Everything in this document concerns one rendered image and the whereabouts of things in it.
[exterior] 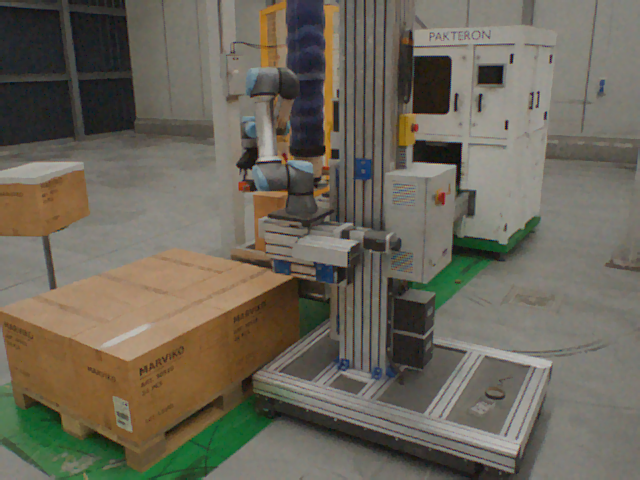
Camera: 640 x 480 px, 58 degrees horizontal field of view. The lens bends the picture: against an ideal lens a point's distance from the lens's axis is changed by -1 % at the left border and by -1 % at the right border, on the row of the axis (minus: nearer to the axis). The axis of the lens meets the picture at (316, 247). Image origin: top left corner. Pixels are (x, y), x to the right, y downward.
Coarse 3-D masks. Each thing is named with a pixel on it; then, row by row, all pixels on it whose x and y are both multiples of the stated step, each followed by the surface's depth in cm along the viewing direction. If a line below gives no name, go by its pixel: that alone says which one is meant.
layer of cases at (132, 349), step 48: (96, 288) 313; (144, 288) 312; (192, 288) 311; (240, 288) 310; (288, 288) 323; (48, 336) 265; (96, 336) 256; (144, 336) 256; (192, 336) 264; (240, 336) 294; (288, 336) 330; (48, 384) 277; (96, 384) 253; (144, 384) 244; (192, 384) 269; (144, 432) 248
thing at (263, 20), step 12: (264, 12) 439; (264, 24) 451; (276, 24) 418; (264, 36) 453; (264, 48) 456; (264, 60) 459; (276, 60) 430; (288, 120) 404; (288, 144) 410; (288, 156) 414
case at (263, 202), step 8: (264, 192) 349; (272, 192) 349; (280, 192) 348; (256, 200) 344; (264, 200) 341; (272, 200) 338; (280, 200) 336; (256, 208) 346; (264, 208) 343; (272, 208) 340; (280, 208) 337; (256, 216) 347; (264, 216) 344; (256, 224) 349; (256, 232) 351; (256, 240) 352; (264, 240) 349; (256, 248) 354; (264, 248) 351
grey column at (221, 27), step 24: (216, 0) 404; (216, 24) 410; (216, 48) 416; (216, 72) 421; (216, 96) 427; (216, 120) 433; (216, 144) 440; (240, 144) 442; (240, 192) 450; (240, 216) 455; (240, 240) 459
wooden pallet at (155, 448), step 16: (256, 368) 309; (16, 384) 296; (240, 384) 299; (16, 400) 301; (32, 400) 301; (48, 400) 281; (208, 400) 280; (224, 400) 290; (240, 400) 302; (64, 416) 276; (80, 416) 269; (208, 416) 287; (80, 432) 272; (112, 432) 255; (160, 432) 256; (176, 432) 275; (192, 432) 275; (128, 448) 251; (144, 448) 249; (160, 448) 257; (176, 448) 266; (128, 464) 255; (144, 464) 251
